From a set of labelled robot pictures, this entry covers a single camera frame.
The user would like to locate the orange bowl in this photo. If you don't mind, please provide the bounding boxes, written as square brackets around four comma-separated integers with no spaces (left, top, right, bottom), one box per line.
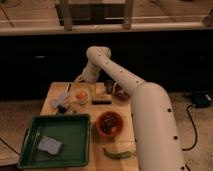
[96,111,124,138]

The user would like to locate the green plastic tray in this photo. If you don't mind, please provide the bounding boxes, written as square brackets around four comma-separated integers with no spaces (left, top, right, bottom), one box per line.
[18,114,90,169]

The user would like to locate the wooden frame leg right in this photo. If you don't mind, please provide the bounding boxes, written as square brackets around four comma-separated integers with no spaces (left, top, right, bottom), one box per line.
[122,0,134,29]

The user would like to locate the black cable on floor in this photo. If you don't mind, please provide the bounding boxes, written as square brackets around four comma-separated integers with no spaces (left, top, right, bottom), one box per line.
[181,104,199,152]

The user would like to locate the green chili pepper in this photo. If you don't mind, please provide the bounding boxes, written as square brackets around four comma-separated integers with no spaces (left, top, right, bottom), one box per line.
[103,148,136,160]

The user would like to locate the clear cup with orange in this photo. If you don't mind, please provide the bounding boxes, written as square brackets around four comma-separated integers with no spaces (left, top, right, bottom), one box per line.
[75,89,88,105]

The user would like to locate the blue-grey sponge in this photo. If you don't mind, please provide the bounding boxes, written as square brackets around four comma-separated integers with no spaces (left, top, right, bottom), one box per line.
[38,136,62,155]

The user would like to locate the dark red apple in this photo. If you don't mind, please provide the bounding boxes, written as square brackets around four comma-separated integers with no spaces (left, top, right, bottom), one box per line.
[114,85,130,101]

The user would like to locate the wooden frame leg left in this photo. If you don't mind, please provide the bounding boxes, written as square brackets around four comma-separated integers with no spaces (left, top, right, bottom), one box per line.
[59,0,73,31]

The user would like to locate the dark blue floor object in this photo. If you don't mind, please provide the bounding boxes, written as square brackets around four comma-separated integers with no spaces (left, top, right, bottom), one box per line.
[190,93,212,108]

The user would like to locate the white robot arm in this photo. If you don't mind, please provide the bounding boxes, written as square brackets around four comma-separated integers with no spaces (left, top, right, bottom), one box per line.
[81,46,186,171]

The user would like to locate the black rectangular block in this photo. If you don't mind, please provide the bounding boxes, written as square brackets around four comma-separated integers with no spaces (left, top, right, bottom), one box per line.
[92,100,112,105]

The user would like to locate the wooden frame leg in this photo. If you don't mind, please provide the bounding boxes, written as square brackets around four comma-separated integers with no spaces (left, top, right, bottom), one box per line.
[122,0,134,29]
[59,0,73,31]

